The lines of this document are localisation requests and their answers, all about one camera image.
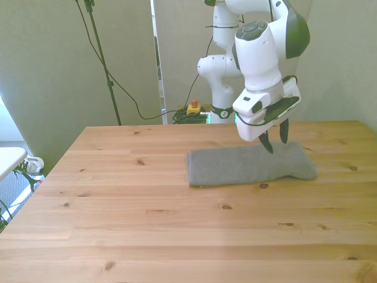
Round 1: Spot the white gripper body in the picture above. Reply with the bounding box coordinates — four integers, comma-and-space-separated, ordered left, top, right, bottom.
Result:
232, 83, 285, 143

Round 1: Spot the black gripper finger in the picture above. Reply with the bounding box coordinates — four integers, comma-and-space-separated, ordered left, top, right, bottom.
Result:
278, 117, 290, 145
259, 131, 275, 155

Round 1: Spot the terry cloth towel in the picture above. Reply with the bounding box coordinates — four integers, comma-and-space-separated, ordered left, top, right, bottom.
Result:
186, 141, 319, 188

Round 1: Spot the yellow emergency stop button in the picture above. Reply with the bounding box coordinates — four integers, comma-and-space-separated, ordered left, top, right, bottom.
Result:
186, 99, 202, 116

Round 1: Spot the white side table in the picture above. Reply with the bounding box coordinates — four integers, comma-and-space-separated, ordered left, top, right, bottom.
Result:
0, 147, 28, 182

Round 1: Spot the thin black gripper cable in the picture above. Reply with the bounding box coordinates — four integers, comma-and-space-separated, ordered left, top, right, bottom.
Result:
236, 113, 278, 128

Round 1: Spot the black and white wrist camera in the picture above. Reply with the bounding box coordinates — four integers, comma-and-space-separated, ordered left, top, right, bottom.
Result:
263, 75, 302, 123

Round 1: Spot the coiled dark cable bundle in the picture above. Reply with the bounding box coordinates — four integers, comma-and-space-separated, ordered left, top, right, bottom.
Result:
171, 108, 211, 125

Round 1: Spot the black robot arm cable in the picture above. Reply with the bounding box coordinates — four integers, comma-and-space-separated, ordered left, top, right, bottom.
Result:
186, 35, 215, 108

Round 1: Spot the white partition edge post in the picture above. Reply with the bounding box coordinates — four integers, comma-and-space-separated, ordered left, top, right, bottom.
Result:
150, 0, 168, 125

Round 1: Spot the long black stand cable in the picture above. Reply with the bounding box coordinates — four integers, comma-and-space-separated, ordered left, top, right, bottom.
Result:
74, 0, 189, 121

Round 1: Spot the dark camera stand pole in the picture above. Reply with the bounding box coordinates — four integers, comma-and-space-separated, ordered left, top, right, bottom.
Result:
83, 0, 123, 127

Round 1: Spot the dark floor cable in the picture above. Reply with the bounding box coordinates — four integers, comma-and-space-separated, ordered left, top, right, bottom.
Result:
13, 164, 41, 193

